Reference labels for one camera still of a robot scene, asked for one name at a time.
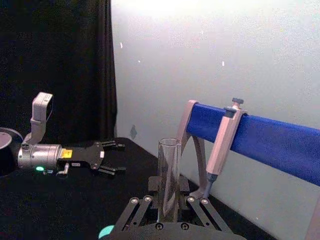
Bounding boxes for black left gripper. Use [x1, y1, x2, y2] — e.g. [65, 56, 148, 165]
[56, 139, 127, 178]

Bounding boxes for grey pipette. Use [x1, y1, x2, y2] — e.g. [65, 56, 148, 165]
[202, 97, 249, 200]

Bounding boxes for clear plastic tube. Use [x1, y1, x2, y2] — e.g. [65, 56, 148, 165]
[157, 137, 182, 223]

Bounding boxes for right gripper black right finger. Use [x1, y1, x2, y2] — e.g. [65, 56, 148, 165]
[176, 175, 232, 232]

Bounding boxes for thin cable with silver plug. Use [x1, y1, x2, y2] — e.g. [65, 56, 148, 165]
[42, 163, 70, 176]

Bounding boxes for black curtain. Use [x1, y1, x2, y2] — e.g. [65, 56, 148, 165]
[0, 0, 119, 146]

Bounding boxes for black table cloth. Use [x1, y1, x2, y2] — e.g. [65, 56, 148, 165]
[0, 136, 277, 240]

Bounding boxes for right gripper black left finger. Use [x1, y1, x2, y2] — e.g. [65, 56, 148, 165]
[114, 175, 161, 230]

